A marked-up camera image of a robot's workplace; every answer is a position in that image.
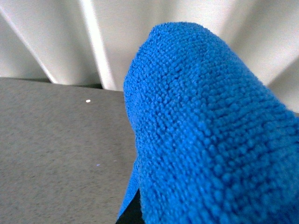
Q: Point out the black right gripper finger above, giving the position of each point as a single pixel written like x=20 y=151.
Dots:
x=132 y=214

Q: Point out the white pleated curtain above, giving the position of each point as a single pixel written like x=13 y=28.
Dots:
x=85 y=42

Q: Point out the blue microfiber cloth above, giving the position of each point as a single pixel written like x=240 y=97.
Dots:
x=213 y=144

